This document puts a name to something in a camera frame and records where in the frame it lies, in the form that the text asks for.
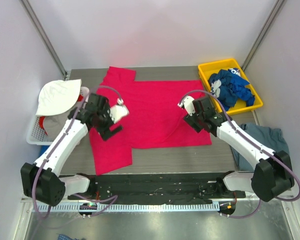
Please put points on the white plastic basket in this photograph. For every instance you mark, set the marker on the white plastic basket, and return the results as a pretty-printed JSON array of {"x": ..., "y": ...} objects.
[{"x": 38, "y": 136}]

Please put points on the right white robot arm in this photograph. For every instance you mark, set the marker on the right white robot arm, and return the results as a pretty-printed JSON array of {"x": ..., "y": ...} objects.
[{"x": 271, "y": 171}]

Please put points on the grey t shirt in basket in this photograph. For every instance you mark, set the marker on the grey t shirt in basket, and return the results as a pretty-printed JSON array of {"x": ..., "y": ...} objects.
[{"x": 54, "y": 124}]

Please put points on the blue cloth at left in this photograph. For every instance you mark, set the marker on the blue cloth at left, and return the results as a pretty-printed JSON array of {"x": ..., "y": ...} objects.
[{"x": 43, "y": 148}]

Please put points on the pink t shirt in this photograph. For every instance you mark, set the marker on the pink t shirt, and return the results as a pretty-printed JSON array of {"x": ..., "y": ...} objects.
[{"x": 154, "y": 120}]

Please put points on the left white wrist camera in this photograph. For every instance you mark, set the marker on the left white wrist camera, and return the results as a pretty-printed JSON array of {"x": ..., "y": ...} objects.
[{"x": 118, "y": 111}]

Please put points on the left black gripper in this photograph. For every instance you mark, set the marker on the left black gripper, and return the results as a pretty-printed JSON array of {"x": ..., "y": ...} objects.
[{"x": 106, "y": 130}]

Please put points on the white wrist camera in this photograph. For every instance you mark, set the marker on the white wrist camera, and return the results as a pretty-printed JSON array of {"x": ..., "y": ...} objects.
[
  {"x": 118, "y": 111},
  {"x": 187, "y": 104}
]

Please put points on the white t shirt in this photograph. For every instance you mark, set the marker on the white t shirt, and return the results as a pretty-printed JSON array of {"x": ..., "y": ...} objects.
[{"x": 58, "y": 96}]

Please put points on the white slotted cable duct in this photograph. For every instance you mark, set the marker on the white slotted cable duct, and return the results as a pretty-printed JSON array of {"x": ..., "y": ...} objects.
[{"x": 116, "y": 208}]

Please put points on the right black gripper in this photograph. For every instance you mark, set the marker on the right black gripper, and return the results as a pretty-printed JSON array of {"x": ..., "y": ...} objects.
[{"x": 193, "y": 121}]

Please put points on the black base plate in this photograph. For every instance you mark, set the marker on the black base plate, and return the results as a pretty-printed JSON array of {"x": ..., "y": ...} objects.
[{"x": 160, "y": 189}]

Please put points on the blue t shirt in tray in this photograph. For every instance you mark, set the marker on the blue t shirt in tray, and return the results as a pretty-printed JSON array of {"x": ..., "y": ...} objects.
[{"x": 228, "y": 87}]

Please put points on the grey-blue t shirt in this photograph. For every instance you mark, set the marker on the grey-blue t shirt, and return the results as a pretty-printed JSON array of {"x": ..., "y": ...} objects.
[{"x": 270, "y": 137}]

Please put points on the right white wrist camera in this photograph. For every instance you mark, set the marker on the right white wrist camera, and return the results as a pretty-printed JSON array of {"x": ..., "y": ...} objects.
[{"x": 187, "y": 104}]

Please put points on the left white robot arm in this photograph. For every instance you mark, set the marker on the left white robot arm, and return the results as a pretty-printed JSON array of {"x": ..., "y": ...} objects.
[{"x": 41, "y": 180}]

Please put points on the yellow plastic tray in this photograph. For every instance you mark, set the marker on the yellow plastic tray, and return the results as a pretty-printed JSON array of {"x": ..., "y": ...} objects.
[{"x": 205, "y": 70}]

